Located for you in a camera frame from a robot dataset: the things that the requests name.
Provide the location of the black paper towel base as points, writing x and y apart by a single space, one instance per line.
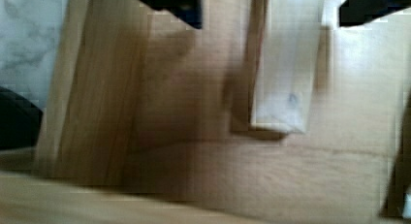
20 121

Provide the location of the butter stick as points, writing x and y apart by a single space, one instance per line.
289 39

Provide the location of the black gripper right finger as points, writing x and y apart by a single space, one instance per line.
360 12

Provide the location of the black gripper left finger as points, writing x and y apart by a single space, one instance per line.
188 11

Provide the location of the wooden tray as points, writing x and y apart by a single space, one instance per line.
142 104

